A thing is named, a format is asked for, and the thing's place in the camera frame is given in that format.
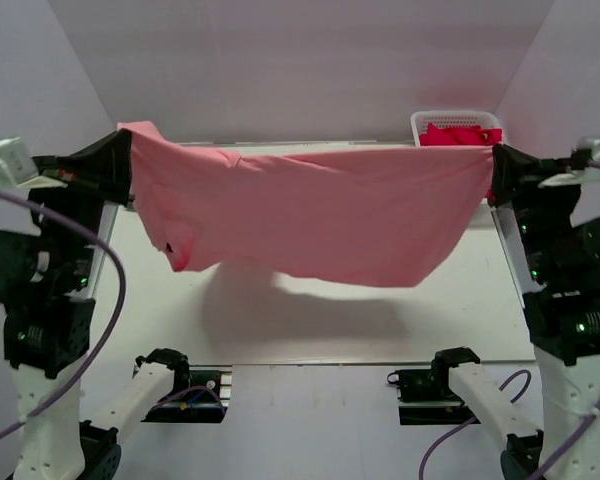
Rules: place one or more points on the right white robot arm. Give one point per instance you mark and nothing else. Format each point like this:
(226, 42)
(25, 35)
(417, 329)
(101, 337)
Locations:
(562, 316)

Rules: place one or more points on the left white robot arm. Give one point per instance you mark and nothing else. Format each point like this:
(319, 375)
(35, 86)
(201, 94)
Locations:
(45, 291)

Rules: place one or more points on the red t-shirt in basket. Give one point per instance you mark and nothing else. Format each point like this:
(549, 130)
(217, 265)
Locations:
(460, 136)

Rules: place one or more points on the white plastic basket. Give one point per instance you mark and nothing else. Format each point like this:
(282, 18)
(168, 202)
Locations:
(452, 118)

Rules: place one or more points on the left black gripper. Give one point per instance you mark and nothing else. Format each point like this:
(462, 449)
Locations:
(102, 171)

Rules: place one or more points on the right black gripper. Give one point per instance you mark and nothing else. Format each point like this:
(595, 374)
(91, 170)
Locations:
(511, 167)

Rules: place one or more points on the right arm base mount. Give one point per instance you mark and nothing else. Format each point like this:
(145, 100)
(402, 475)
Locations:
(422, 403)

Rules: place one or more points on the pink t-shirt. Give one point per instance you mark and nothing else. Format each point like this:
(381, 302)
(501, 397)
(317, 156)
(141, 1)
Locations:
(375, 217)

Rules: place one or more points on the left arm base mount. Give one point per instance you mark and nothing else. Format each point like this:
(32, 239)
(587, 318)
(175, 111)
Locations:
(205, 402)

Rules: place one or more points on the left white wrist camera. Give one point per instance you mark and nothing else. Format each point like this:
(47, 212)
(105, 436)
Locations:
(18, 169)

